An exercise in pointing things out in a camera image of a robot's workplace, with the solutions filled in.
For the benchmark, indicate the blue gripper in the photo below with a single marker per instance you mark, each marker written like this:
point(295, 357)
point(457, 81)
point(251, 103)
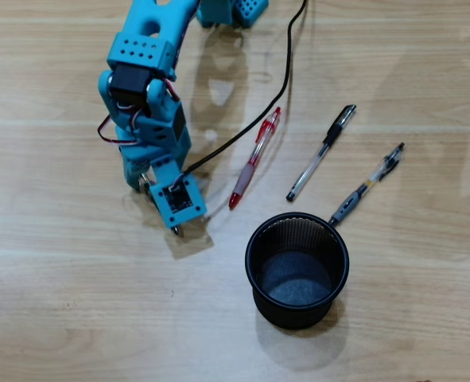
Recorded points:
point(130, 175)

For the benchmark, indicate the black retractable pen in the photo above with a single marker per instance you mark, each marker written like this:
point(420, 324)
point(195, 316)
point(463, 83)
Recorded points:
point(177, 231)

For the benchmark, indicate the red retractable pen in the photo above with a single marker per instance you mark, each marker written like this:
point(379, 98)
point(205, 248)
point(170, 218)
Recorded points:
point(245, 175)

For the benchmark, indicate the clear pen with black cap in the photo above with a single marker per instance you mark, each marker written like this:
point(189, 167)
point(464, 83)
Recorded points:
point(332, 133)

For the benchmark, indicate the clear pen with grey grip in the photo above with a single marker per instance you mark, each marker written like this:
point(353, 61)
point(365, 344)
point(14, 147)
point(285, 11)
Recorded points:
point(348, 205)

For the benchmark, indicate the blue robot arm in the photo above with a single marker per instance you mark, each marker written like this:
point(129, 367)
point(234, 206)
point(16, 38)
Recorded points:
point(139, 47)

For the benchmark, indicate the black mesh pen holder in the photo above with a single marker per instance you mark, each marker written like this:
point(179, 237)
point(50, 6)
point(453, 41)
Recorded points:
point(274, 318)

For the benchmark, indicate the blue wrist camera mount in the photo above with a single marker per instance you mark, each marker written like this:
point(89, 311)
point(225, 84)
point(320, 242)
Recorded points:
point(177, 199)

